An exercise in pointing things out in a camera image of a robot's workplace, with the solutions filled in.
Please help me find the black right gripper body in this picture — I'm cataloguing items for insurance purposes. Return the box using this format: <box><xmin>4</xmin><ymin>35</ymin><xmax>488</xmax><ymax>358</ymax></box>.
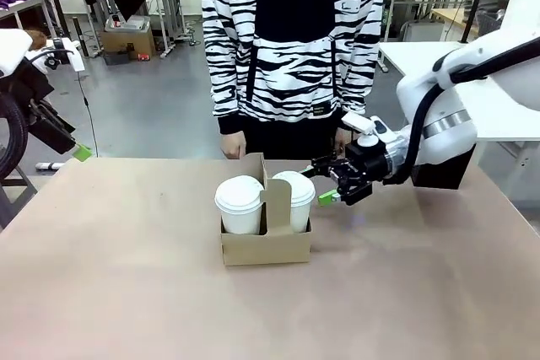
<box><xmin>344</xmin><ymin>140</ymin><xmax>388</xmax><ymax>187</ymax></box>

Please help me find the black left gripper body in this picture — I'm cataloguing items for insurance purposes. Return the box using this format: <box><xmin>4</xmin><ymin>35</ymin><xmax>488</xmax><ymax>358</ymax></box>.
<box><xmin>0</xmin><ymin>59</ymin><xmax>55</xmax><ymax>104</ymax></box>

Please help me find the brown cardboard cup carrier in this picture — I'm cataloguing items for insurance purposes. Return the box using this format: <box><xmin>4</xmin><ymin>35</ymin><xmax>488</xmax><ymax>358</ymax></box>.
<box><xmin>219</xmin><ymin>152</ymin><xmax>313</xmax><ymax>267</ymax></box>

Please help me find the person's left forearm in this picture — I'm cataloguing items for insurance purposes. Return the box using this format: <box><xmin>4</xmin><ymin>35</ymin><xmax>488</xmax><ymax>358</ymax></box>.
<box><xmin>336</xmin><ymin>35</ymin><xmax>383</xmax><ymax>132</ymax></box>

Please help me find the person's right forearm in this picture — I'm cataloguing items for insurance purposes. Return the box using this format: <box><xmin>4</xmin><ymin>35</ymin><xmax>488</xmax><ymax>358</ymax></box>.
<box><xmin>208</xmin><ymin>39</ymin><xmax>246</xmax><ymax>136</ymax></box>

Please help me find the white plastic cup lid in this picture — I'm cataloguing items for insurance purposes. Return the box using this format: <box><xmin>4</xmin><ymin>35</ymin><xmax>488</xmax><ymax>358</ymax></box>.
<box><xmin>272</xmin><ymin>170</ymin><xmax>316</xmax><ymax>205</ymax></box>
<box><xmin>213</xmin><ymin>174</ymin><xmax>264</xmax><ymax>212</ymax></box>

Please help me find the person's left hand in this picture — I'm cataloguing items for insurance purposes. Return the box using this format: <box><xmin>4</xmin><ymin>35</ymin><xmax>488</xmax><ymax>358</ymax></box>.
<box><xmin>334</xmin><ymin>126</ymin><xmax>354</xmax><ymax>155</ymax></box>

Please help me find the person's right hand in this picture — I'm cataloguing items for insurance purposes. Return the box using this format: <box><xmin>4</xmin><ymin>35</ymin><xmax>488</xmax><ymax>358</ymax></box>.
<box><xmin>220</xmin><ymin>131</ymin><xmax>247</xmax><ymax>162</ymax></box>

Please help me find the white cylinder on floor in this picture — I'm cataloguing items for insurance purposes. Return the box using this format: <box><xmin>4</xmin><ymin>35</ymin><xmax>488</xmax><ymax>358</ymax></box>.
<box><xmin>35</xmin><ymin>160</ymin><xmax>68</xmax><ymax>172</ymax></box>

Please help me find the brown furry item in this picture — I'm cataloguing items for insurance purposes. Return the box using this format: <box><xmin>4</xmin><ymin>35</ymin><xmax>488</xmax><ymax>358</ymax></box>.
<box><xmin>25</xmin><ymin>29</ymin><xmax>47</xmax><ymax>51</ymax></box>

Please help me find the small black floor case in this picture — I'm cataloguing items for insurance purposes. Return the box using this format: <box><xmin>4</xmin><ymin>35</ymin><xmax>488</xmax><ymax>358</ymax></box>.
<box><xmin>104</xmin><ymin>51</ymin><xmax>130</xmax><ymax>66</ymax></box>

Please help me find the cardboard floor box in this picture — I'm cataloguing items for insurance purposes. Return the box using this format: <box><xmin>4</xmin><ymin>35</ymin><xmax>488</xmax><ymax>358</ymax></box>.
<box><xmin>100</xmin><ymin>26</ymin><xmax>155</xmax><ymax>62</ymax></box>

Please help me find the large white work table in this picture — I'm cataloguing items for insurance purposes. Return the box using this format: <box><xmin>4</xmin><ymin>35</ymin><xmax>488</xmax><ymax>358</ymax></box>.
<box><xmin>378</xmin><ymin>41</ymin><xmax>540</xmax><ymax>142</ymax></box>

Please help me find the grey plastic tray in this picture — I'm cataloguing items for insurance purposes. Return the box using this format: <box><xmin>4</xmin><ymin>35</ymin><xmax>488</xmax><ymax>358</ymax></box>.
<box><xmin>104</xmin><ymin>15</ymin><xmax>152</xmax><ymax>33</ymax></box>

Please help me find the white storage bin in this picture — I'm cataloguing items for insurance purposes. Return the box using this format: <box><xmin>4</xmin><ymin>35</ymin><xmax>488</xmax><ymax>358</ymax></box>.
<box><xmin>402</xmin><ymin>20</ymin><xmax>444</xmax><ymax>44</ymax></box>

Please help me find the person in zebra hoodie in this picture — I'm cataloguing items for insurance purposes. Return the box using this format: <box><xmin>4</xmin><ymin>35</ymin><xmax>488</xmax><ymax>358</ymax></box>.
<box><xmin>200</xmin><ymin>0</ymin><xmax>387</xmax><ymax>162</ymax></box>

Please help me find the wooden top table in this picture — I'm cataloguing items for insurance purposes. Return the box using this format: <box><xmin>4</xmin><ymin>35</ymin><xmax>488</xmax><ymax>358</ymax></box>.
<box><xmin>430</xmin><ymin>8</ymin><xmax>480</xmax><ymax>36</ymax></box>

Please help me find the dark mesh basket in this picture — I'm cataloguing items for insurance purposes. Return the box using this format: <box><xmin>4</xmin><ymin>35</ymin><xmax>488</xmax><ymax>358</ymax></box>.
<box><xmin>475</xmin><ymin>9</ymin><xmax>507</xmax><ymax>39</ymax></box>

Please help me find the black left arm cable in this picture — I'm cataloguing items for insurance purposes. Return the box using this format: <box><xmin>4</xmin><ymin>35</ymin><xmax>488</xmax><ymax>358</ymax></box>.
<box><xmin>0</xmin><ymin>89</ymin><xmax>30</xmax><ymax>180</ymax></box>

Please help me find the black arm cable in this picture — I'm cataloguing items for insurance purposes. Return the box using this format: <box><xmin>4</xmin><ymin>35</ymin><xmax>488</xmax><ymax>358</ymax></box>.
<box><xmin>0</xmin><ymin>89</ymin><xmax>30</xmax><ymax>180</ymax></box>
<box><xmin>381</xmin><ymin>37</ymin><xmax>540</xmax><ymax>187</ymax></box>

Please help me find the thin black hanging cable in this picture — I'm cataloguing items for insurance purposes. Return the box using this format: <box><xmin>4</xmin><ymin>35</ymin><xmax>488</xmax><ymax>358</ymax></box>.
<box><xmin>77</xmin><ymin>72</ymin><xmax>100</xmax><ymax>159</ymax></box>

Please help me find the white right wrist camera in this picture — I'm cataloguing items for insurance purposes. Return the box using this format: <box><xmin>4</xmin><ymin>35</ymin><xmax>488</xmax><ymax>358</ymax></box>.
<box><xmin>340</xmin><ymin>112</ymin><xmax>398</xmax><ymax>148</ymax></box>

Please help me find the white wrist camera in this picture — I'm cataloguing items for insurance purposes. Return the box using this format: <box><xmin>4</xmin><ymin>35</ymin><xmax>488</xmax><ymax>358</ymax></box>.
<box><xmin>45</xmin><ymin>37</ymin><xmax>86</xmax><ymax>73</ymax></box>
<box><xmin>340</xmin><ymin>112</ymin><xmax>398</xmax><ymax>148</ymax></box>

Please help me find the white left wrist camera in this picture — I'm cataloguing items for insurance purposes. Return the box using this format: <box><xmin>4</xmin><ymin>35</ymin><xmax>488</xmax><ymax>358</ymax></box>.
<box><xmin>45</xmin><ymin>37</ymin><xmax>86</xmax><ymax>73</ymax></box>

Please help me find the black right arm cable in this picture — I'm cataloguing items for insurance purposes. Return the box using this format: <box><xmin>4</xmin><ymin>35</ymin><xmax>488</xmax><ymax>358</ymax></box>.
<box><xmin>381</xmin><ymin>37</ymin><xmax>540</xmax><ymax>187</ymax></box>

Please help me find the short black post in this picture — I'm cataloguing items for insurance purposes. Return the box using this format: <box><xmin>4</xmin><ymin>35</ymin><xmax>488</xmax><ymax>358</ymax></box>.
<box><xmin>72</xmin><ymin>17</ymin><xmax>89</xmax><ymax>57</ymax></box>

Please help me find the grey metal frame table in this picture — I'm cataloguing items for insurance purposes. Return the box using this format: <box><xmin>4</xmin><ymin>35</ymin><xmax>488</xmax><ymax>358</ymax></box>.
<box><xmin>90</xmin><ymin>0</ymin><xmax>189</xmax><ymax>60</ymax></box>

